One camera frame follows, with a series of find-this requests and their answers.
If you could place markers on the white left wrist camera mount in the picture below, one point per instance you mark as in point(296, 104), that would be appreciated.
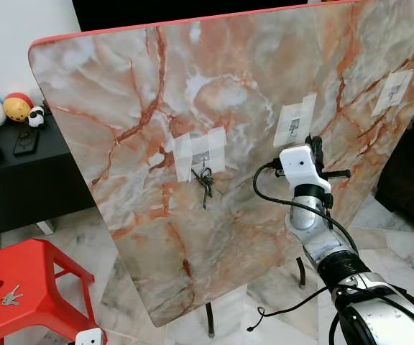
point(90, 337)

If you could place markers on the silver purple key bunch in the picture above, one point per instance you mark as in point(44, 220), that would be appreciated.
point(11, 295)

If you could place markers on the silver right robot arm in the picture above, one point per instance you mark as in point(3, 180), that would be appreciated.
point(379, 309)

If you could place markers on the black metal table leg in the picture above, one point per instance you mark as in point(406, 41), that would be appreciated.
point(301, 273)
point(210, 320)

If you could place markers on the marble pattern folding table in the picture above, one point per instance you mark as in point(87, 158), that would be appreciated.
point(228, 237)

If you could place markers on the white console leg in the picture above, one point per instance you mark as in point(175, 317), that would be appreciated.
point(46, 226)

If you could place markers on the black sofa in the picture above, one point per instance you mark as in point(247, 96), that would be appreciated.
point(408, 172)

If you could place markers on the small black white figure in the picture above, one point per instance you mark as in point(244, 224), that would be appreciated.
point(36, 116)

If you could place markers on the black television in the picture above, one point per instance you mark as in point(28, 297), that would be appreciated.
point(157, 11)

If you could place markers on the red plastic stool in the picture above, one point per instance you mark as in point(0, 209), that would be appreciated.
point(34, 287)

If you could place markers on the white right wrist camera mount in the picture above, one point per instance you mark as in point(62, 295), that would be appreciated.
point(298, 167)

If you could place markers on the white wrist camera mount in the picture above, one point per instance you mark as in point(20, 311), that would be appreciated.
point(90, 337)
point(298, 167)

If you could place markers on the black low console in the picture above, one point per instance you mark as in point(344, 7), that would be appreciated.
point(20, 194)

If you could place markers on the clear adhesive hook with tape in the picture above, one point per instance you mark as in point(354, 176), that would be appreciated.
point(200, 152)
point(392, 93)
point(295, 121)

